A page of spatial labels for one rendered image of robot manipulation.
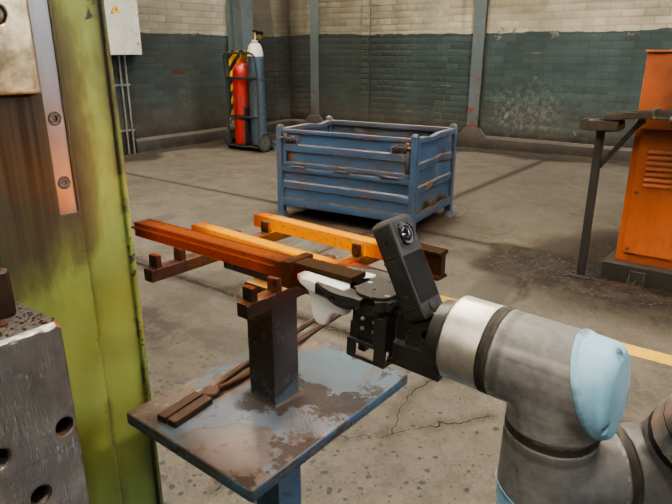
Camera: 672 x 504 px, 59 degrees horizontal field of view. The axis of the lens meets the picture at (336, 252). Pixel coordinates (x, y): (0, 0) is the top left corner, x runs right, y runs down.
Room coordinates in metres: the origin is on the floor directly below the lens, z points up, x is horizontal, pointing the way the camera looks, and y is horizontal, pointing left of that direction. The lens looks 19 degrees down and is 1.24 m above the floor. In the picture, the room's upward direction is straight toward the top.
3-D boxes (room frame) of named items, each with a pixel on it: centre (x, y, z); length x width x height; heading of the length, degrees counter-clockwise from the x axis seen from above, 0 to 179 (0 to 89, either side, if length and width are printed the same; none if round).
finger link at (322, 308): (0.66, 0.02, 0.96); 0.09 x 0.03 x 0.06; 54
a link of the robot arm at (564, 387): (0.50, -0.21, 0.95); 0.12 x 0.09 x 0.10; 51
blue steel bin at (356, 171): (4.58, -0.23, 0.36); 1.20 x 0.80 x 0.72; 59
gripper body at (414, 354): (0.61, -0.08, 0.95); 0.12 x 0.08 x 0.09; 51
